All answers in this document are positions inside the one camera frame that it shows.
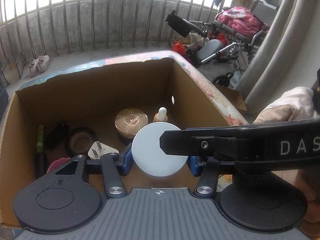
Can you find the beige cushion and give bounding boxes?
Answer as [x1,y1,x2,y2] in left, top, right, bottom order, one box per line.
[253,87,319,124]

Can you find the metal balcony railing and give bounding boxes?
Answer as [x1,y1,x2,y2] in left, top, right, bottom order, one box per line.
[1,0,220,62]

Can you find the brown cardboard box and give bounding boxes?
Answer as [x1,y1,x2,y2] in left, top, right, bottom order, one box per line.
[1,50,246,228]

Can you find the person's right hand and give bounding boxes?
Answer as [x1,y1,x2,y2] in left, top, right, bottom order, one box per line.
[274,169,320,238]

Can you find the beige curtain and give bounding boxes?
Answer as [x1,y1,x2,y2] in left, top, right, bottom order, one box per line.
[235,0,316,114]

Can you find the wheelchair with pink blanket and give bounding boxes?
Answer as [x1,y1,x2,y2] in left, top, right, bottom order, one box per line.
[165,0,282,87]

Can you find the white vitamin bottle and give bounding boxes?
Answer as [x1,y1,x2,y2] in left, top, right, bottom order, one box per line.
[131,122,188,178]

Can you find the white power adapter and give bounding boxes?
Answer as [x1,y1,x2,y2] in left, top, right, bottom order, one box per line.
[88,141,119,160]

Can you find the gold lidded round jar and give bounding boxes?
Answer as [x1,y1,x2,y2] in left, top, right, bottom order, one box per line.
[114,108,149,139]

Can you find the white sneakers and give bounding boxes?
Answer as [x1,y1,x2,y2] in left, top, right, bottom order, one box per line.
[28,55,50,77]

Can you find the black tape roll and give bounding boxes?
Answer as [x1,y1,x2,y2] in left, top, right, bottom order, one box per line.
[65,127,98,158]

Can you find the green black marker pen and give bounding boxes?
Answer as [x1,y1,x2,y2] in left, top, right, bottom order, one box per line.
[35,125,48,179]

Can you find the pink round lid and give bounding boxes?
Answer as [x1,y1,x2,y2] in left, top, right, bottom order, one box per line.
[47,157,70,173]

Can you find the green dropper bottle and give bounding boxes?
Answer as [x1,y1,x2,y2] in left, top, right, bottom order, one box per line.
[153,107,168,122]

